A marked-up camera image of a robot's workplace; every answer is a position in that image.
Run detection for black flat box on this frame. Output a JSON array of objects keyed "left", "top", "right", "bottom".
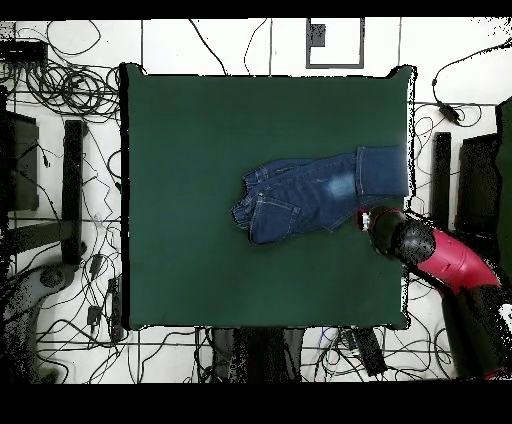
[{"left": 0, "top": 39, "right": 49, "bottom": 63}]

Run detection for black square case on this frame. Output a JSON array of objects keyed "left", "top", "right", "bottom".
[
  {"left": 0, "top": 110, "right": 41, "bottom": 213},
  {"left": 454, "top": 133, "right": 501, "bottom": 241}
]

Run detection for slim black power strip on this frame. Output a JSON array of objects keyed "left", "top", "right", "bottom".
[{"left": 107, "top": 275, "right": 126, "bottom": 341}]

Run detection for dark green table cloth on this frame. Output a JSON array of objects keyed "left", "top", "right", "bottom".
[{"left": 119, "top": 62, "right": 417, "bottom": 331}]

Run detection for black stand leg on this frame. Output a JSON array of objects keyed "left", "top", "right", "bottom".
[
  {"left": 5, "top": 119, "right": 88, "bottom": 266},
  {"left": 430, "top": 131, "right": 453, "bottom": 231}
]

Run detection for grey chair base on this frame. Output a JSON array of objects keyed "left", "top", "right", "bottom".
[{"left": 0, "top": 261, "right": 79, "bottom": 383}]

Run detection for blue denim jeans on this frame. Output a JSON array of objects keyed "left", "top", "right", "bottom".
[{"left": 230, "top": 144, "right": 410, "bottom": 245}]

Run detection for coiled black cable bundle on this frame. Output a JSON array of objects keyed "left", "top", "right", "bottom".
[{"left": 23, "top": 59, "right": 121, "bottom": 121}]

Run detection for black power adapter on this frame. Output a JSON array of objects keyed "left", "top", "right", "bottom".
[{"left": 437, "top": 101, "right": 463, "bottom": 126}]

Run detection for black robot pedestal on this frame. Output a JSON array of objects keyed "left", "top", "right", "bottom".
[{"left": 211, "top": 327, "right": 305, "bottom": 383}]

